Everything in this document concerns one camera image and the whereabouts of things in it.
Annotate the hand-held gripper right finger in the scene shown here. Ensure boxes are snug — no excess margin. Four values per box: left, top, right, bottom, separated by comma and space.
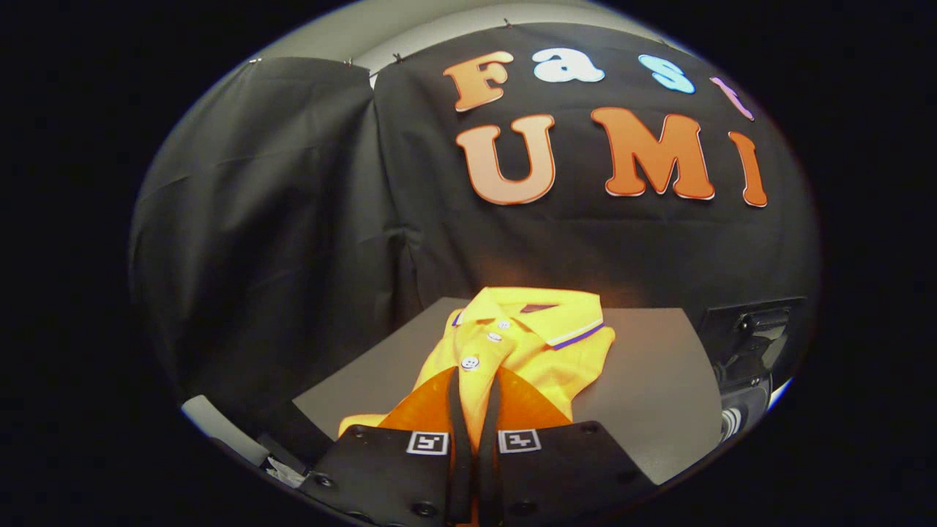
477, 365, 657, 527

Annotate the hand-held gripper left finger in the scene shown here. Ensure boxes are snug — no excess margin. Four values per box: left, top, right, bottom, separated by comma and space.
299, 365, 475, 527

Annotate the yellow polo shirt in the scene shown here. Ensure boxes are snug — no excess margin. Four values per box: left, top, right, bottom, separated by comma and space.
338, 287, 616, 455

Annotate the dark transparent washing machine lid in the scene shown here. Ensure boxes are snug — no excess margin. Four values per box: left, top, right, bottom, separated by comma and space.
697, 296, 807, 370

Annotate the dark grey stand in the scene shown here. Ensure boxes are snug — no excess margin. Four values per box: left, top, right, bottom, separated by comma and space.
293, 296, 724, 485

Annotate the black backdrop cloth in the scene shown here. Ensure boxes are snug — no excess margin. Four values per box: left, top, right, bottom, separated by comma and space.
130, 22, 821, 440

